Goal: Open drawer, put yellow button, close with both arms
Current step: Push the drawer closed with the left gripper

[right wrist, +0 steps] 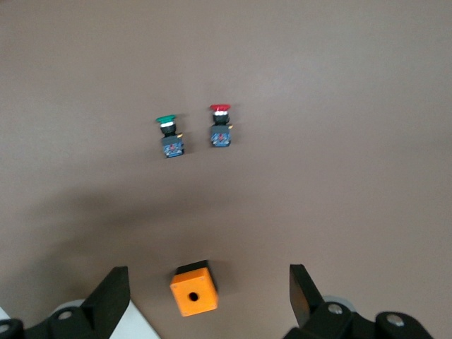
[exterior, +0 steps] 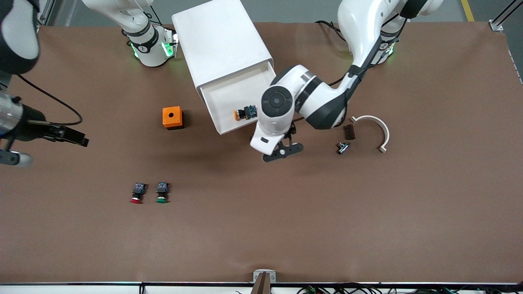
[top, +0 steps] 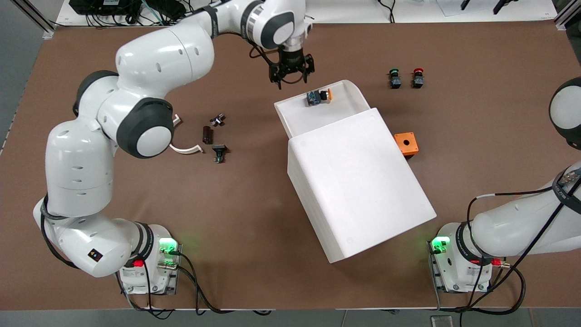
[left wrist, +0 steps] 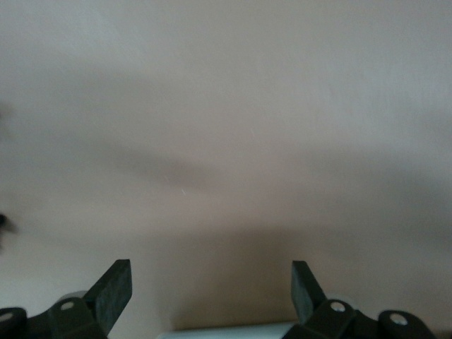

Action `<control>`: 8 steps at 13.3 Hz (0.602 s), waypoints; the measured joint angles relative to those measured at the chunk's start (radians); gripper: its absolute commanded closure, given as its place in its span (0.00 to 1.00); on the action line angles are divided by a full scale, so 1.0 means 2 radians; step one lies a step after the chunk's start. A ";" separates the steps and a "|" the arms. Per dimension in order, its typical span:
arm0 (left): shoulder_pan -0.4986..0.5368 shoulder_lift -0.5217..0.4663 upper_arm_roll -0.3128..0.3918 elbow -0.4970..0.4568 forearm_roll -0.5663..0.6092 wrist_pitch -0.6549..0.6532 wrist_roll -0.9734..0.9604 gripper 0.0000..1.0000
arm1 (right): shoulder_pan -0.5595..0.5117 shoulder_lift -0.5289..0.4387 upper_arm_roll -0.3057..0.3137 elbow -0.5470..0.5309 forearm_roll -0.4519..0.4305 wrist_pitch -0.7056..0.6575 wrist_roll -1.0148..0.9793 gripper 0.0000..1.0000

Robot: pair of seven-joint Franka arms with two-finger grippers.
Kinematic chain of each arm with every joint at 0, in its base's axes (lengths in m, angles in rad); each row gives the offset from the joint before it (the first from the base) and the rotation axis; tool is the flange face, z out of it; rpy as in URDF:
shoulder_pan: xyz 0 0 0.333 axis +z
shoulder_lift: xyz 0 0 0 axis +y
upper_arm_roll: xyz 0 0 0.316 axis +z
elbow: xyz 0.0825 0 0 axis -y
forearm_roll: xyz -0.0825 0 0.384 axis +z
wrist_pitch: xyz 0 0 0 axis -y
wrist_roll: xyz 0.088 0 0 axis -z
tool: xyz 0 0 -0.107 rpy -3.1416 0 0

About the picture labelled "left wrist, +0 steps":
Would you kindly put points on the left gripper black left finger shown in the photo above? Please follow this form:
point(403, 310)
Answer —
point(113, 296)

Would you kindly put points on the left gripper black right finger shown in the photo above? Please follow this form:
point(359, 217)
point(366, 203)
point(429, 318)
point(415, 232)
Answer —
point(303, 293)

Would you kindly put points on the white drawer cabinet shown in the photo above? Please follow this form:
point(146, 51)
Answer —
point(229, 332)

